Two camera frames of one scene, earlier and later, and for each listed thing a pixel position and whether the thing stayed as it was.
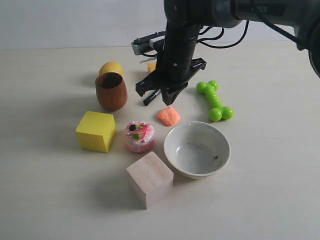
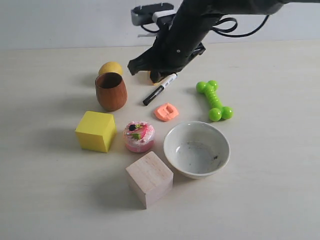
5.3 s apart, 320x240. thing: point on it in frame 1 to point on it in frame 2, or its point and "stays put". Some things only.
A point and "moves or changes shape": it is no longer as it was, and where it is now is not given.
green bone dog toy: [218, 112] stays put
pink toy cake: [139, 137] stays put
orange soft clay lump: [168, 116] moves or changes shape
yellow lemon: [111, 66] stays put
